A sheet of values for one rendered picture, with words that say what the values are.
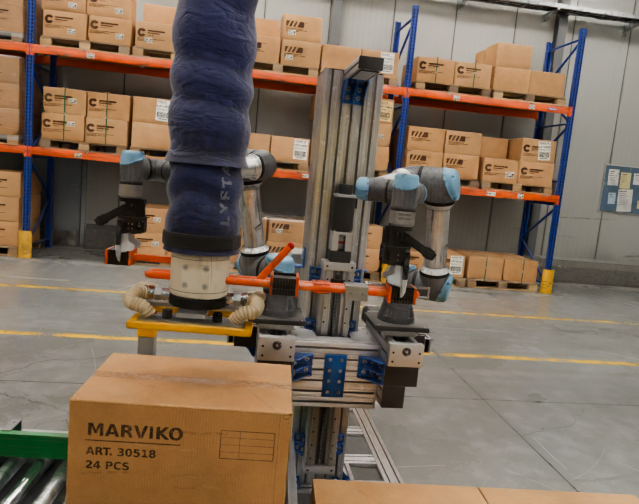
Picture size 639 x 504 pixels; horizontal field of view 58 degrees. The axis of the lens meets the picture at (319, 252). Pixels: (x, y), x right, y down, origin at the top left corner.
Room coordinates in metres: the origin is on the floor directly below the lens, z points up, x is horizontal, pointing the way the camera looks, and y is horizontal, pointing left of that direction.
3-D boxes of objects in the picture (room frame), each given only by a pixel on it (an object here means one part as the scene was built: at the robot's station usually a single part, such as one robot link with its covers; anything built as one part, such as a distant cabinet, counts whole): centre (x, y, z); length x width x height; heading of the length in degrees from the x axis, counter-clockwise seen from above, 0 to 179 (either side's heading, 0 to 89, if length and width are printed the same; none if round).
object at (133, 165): (1.92, 0.64, 1.57); 0.09 x 0.08 x 0.11; 138
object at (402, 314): (2.33, -0.34, 1.09); 0.15 x 0.15 x 0.10
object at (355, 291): (1.71, -0.12, 1.26); 0.07 x 0.07 x 0.04; 4
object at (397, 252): (1.72, -0.23, 1.41); 0.09 x 0.08 x 0.12; 93
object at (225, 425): (1.69, 0.34, 0.75); 0.60 x 0.40 x 0.40; 94
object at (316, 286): (1.81, 0.16, 1.27); 0.93 x 0.30 x 0.04; 94
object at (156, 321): (1.58, 0.34, 1.17); 0.34 x 0.10 x 0.05; 94
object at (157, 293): (1.68, 0.34, 1.21); 0.34 x 0.25 x 0.06; 94
